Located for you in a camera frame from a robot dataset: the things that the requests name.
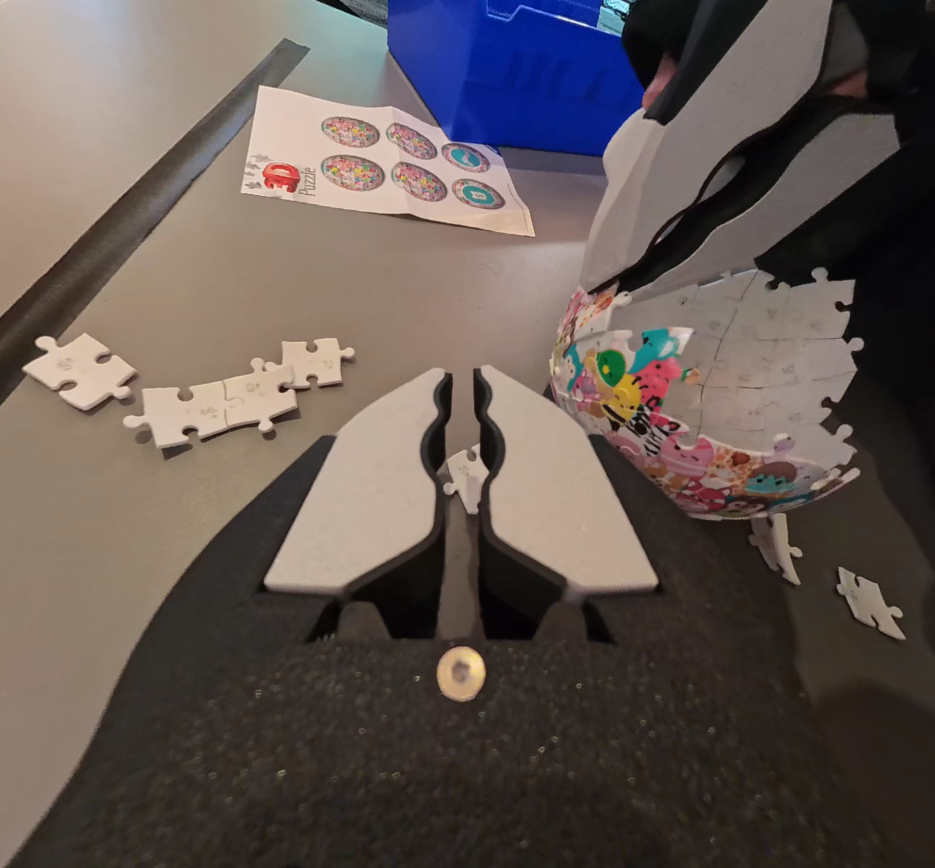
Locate joined white puzzle pieces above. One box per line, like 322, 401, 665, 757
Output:
123, 357, 300, 454

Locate puzzle instruction sheet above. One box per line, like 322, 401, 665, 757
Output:
241, 85, 536, 237

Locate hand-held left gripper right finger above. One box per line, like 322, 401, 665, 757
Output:
473, 364, 662, 639

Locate person's right hand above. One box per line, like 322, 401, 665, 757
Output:
643, 52, 685, 107

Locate blue plastic bin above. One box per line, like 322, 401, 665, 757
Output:
387, 0, 645, 157

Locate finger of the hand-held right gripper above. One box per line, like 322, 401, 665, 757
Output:
582, 0, 835, 292
621, 90, 901, 298

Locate partly built puzzle ball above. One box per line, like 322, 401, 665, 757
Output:
548, 265, 864, 522

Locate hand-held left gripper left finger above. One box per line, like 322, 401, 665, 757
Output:
263, 368, 454, 639

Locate white puzzle piece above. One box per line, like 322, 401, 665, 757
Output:
264, 338, 356, 388
22, 333, 137, 412
836, 566, 907, 641
443, 443, 490, 516
748, 514, 803, 584

